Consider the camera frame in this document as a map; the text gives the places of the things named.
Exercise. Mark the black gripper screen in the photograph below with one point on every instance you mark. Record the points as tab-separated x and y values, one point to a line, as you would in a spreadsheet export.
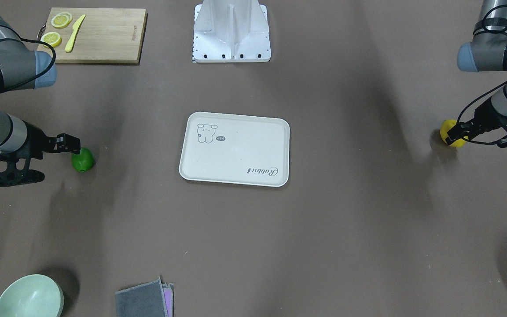
481	119
36	143

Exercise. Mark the yellow lemon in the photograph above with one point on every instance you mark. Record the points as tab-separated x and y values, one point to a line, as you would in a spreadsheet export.
443	131

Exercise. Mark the green lime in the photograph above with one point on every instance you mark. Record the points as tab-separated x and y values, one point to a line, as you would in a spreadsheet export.
82	161

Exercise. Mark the white rabbit tray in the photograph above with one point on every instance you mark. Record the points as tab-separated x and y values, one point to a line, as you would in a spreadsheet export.
236	149

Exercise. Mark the lemon slice on board lower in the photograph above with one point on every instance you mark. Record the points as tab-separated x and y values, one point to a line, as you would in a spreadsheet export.
54	39

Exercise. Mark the lemon slice on board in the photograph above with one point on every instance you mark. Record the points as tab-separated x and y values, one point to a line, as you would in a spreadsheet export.
54	39
61	20

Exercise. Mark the bamboo cutting board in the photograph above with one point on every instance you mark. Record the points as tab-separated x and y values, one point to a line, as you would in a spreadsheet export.
107	35

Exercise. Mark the yellow plastic knife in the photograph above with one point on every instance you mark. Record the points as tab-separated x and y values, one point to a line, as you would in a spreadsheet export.
75	29

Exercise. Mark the lemon slice on board top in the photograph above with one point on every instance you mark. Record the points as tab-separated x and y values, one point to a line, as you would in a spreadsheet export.
61	20

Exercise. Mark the pale green bowl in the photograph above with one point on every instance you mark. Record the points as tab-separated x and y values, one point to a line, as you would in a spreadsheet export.
33	295

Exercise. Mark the grey folded cloth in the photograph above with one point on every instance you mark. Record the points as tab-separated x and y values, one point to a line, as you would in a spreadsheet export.
153	299

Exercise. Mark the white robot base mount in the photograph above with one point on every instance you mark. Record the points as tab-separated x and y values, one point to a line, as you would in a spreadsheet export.
231	31

